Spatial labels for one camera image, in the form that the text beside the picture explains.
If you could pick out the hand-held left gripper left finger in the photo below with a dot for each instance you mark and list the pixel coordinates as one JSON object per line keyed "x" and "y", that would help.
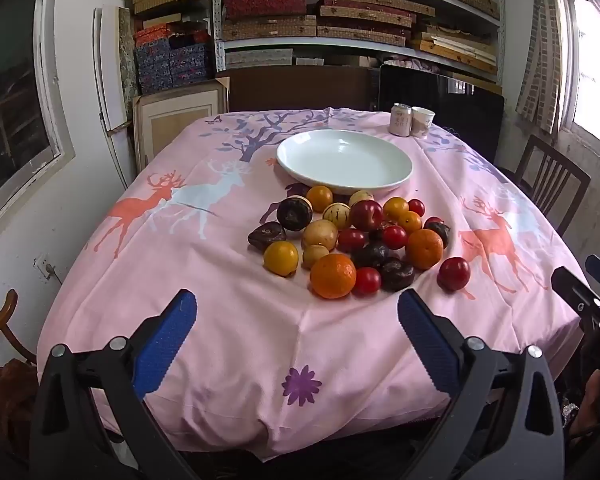
{"x": 165, "y": 345}

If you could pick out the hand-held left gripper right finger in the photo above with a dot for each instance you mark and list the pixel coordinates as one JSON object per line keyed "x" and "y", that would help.
{"x": 430, "y": 345}

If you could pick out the red plum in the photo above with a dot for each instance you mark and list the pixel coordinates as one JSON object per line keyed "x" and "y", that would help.
{"x": 453, "y": 273}
{"x": 366, "y": 215}

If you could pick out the red cherry tomato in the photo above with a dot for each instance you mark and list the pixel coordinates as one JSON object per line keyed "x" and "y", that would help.
{"x": 351, "y": 240}
{"x": 416, "y": 207}
{"x": 394, "y": 237}
{"x": 367, "y": 281}
{"x": 434, "y": 221}

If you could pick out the pale orange citrus fruit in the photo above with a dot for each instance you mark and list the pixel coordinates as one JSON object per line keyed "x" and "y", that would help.
{"x": 395, "y": 208}

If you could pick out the yellow citrus fruit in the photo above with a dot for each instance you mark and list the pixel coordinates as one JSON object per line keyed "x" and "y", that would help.
{"x": 280, "y": 258}

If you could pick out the small tan round fruit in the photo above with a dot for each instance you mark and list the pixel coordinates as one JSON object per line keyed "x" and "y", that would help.
{"x": 315, "y": 256}

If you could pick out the dark brown wrinkled fruit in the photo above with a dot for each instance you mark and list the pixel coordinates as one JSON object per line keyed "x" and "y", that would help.
{"x": 266, "y": 236}

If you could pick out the white plate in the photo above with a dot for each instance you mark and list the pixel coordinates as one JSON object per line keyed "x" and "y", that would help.
{"x": 345, "y": 160}

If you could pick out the person's right forearm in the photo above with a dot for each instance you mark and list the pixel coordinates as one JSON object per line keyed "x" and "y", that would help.
{"x": 595, "y": 402}

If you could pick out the pink deer print tablecloth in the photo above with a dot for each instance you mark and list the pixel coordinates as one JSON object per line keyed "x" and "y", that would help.
{"x": 230, "y": 320}

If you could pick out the dark wooden slat chair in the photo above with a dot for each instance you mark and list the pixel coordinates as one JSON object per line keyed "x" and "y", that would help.
{"x": 550, "y": 170}

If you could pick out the curved wooden chair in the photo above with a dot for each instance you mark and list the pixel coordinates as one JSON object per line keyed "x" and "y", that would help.
{"x": 2, "y": 320}

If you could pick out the white framed window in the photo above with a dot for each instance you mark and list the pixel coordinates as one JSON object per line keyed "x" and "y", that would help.
{"x": 15, "y": 100}
{"x": 595, "y": 60}

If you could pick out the beige woven curtain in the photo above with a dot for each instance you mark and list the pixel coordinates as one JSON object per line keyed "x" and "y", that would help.
{"x": 540, "y": 60}

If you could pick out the white paper cup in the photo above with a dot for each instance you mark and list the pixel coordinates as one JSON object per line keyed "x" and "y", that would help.
{"x": 423, "y": 122}

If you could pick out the beige framed panel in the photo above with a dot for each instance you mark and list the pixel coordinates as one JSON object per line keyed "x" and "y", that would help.
{"x": 180, "y": 120}

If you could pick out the pale pink drink can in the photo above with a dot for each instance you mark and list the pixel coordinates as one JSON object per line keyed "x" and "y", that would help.
{"x": 400, "y": 120}

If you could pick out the stack of pale wooden frames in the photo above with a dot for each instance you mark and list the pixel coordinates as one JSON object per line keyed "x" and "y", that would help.
{"x": 455, "y": 47}

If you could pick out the pink fabric bundle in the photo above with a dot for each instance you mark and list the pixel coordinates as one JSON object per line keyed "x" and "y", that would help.
{"x": 412, "y": 64}

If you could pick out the stack of blue patterned boxes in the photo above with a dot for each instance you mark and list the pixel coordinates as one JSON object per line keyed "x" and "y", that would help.
{"x": 170, "y": 67}

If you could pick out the white board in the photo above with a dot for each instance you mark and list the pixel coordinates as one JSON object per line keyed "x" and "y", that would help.
{"x": 107, "y": 70}

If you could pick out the brown board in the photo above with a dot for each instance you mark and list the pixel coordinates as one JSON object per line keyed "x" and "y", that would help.
{"x": 305, "y": 90}

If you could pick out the marble slab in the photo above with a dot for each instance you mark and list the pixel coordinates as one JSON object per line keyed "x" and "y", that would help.
{"x": 126, "y": 60}

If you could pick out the white metal shelf rack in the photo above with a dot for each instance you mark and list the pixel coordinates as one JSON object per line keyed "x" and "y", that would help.
{"x": 219, "y": 55}

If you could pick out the grey patterned flat box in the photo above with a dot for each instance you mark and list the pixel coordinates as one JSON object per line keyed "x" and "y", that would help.
{"x": 257, "y": 58}

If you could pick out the orange patterned box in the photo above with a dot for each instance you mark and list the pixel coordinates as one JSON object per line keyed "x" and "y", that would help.
{"x": 152, "y": 35}

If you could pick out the stack of woven straw boxes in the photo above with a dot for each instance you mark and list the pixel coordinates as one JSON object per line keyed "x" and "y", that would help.
{"x": 270, "y": 27}

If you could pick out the red patterned box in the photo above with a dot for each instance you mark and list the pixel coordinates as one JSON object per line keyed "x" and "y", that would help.
{"x": 265, "y": 0}

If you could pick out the white wall socket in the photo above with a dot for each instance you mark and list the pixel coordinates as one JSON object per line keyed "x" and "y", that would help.
{"x": 44, "y": 266}

